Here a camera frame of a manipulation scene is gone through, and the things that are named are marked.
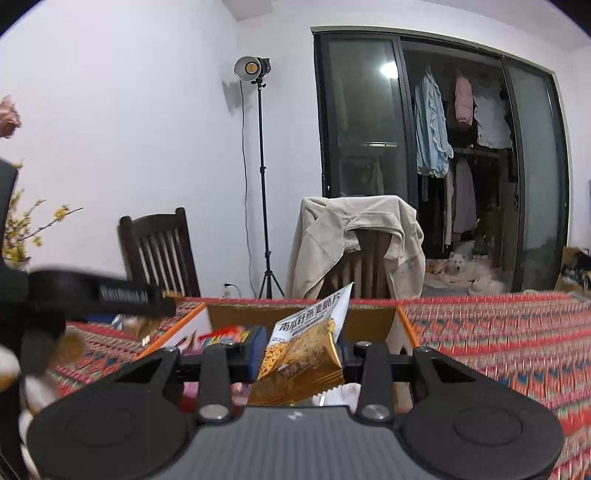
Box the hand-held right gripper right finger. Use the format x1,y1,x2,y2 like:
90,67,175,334
340,340,479,424

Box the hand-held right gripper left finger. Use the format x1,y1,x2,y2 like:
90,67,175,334
110,326,268,424

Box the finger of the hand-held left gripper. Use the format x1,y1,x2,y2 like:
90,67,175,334
152,285,178,320

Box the golden brown snack packet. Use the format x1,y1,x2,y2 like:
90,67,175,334
127,289,186,342

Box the red and blue snack bag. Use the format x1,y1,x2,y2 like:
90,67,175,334
184,324,267,352

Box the white and orange snack packet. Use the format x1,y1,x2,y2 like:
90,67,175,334
249,282,356,407

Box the orange-edged cardboard box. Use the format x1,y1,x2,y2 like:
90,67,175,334
136,297,419,412

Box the white paper packet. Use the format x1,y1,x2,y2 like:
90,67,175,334
313,382,362,408

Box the tan round ornament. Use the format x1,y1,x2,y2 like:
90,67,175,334
59,331,87,366

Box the dark wooden chair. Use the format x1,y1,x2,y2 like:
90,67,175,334
117,207,202,299

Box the yellow flower branches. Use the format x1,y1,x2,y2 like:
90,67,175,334
0,186,84,265

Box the brown wooden chair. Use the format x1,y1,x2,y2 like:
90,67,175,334
331,228,394,299

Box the beige jacket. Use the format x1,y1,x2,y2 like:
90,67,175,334
288,195,427,301

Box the red patterned tablecloth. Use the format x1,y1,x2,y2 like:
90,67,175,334
45,290,591,480

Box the white dog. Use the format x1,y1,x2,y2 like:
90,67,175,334
442,251,507,295

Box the studio light on tripod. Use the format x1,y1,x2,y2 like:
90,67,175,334
233,56,285,300

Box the pink artificial flower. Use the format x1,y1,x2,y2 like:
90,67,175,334
0,95,22,140

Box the lilac hanging coat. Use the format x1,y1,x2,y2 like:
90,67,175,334
444,159,478,246

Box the open cardboard box with clutter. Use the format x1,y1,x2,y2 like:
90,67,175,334
553,246,591,295

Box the light blue hanging shirt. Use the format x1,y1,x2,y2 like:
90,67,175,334
414,68,454,179

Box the black framed glass sliding door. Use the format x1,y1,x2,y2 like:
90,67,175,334
502,59,571,292
313,29,419,205

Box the white hanging top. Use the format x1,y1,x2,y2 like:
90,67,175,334
475,89,513,150

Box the pink hanging jacket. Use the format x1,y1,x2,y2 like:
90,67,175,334
454,76,476,128

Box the black power cable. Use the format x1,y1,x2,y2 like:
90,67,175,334
239,82,256,299

